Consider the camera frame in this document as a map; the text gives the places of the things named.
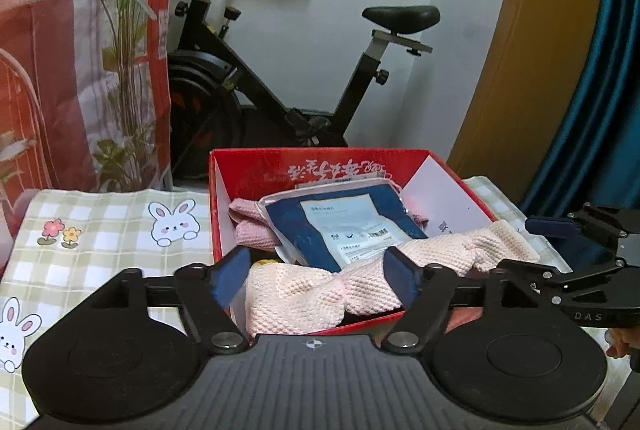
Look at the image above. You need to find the red strawberry print box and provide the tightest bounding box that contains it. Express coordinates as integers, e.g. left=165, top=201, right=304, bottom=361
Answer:
left=208, top=149, right=573, bottom=336

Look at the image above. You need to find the person's right hand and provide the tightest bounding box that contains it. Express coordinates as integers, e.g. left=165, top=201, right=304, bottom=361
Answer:
left=605, top=327, right=635, bottom=359

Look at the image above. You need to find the black exercise bike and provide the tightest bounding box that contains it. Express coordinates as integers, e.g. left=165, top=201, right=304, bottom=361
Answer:
left=167, top=0, right=441, bottom=183

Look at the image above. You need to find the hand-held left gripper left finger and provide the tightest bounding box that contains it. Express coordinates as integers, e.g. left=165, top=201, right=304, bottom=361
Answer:
left=75, top=246, right=251, bottom=356

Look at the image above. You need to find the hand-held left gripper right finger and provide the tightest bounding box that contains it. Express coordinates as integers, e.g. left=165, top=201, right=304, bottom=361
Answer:
left=382, top=246, right=533, bottom=357

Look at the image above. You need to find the printed backdrop cloth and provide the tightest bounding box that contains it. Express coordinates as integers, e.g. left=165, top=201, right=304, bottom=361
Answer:
left=0, top=0, right=173, bottom=271

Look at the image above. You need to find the teal curtain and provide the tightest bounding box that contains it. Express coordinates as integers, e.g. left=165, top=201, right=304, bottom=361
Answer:
left=517, top=0, right=640, bottom=261

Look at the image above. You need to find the packaged navy cloth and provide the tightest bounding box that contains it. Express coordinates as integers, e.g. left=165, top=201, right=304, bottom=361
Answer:
left=256, top=177, right=431, bottom=273

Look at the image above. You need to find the wooden door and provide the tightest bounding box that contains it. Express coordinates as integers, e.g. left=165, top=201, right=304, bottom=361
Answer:
left=445, top=0, right=613, bottom=206

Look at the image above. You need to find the cream waffle towel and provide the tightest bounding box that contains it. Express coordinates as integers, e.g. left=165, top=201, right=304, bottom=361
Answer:
left=244, top=219, right=542, bottom=336

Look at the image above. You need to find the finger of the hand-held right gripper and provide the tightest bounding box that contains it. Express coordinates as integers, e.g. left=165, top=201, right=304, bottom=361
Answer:
left=496, top=257, right=627, bottom=297
left=524, top=204, right=640, bottom=239

